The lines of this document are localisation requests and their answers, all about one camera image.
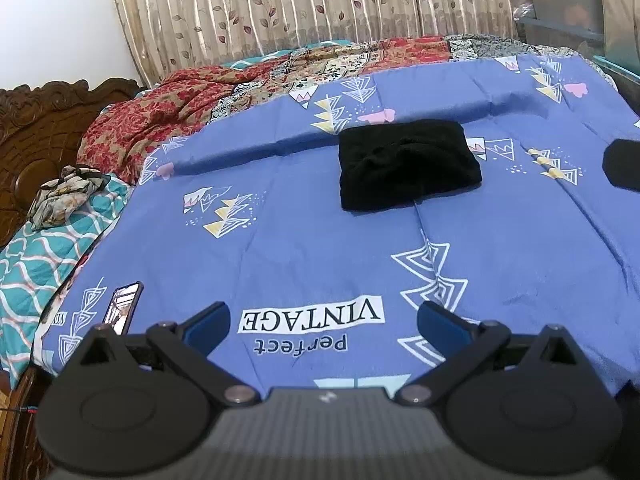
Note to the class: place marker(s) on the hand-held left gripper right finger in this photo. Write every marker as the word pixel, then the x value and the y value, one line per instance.
pixel 440 324

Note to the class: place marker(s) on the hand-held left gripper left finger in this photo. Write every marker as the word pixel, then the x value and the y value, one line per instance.
pixel 210 324

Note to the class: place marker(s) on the black pants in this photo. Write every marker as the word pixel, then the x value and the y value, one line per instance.
pixel 405 165

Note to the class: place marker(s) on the smartphone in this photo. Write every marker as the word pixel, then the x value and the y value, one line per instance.
pixel 122 305

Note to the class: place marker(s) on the teal plastic tub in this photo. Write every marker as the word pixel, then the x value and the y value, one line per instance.
pixel 622 72

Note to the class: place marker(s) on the blue printed bedsheet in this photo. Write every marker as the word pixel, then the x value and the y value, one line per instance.
pixel 300 240

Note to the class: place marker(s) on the clear plastic storage box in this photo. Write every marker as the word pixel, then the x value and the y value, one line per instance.
pixel 560 0

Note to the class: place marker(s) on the teal wavy pillow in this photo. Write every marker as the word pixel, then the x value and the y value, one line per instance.
pixel 35 270

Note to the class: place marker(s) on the crumpled floral cloth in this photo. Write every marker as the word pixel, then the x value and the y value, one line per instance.
pixel 65 195

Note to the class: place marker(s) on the red patchwork floral quilt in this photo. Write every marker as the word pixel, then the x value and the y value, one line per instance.
pixel 150 110

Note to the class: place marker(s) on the carved wooden headboard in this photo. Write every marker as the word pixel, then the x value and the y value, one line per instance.
pixel 30 135

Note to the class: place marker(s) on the beige leaf-print curtain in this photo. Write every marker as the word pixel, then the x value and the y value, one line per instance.
pixel 250 5

